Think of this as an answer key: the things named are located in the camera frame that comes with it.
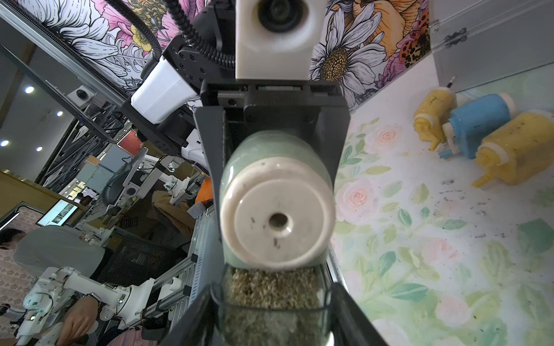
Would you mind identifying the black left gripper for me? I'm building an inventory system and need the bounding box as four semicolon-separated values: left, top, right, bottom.
194;79;351;242

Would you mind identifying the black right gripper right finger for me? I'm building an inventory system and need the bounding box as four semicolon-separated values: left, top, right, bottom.
330;283;388;346

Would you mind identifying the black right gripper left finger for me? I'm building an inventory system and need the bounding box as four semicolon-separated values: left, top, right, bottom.
160;283;223;346

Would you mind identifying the grey green shavings tray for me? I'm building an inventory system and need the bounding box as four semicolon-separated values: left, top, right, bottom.
214;266;330;345

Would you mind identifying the dark green pencil sharpener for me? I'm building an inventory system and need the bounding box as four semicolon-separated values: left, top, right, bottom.
218;131;336;271

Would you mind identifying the yellow pencil sharpener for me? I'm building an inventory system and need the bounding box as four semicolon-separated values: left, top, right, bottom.
413;76;457;151
472;110;553;188

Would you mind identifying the blue pencil sharpener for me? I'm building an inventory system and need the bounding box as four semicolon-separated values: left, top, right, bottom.
439;93;516;159

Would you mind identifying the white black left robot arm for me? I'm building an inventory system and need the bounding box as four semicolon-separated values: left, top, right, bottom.
124;1;350;195

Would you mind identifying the floral table mat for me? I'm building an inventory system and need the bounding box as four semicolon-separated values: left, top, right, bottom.
332;59;553;345

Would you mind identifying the operator in grey shirt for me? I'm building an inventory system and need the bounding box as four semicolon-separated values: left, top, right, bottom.
1;226;113;345

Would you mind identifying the silver metal case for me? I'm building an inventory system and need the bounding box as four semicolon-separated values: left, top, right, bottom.
428;0;553;91

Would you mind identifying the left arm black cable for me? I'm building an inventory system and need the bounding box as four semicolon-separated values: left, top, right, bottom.
105;0;237;72

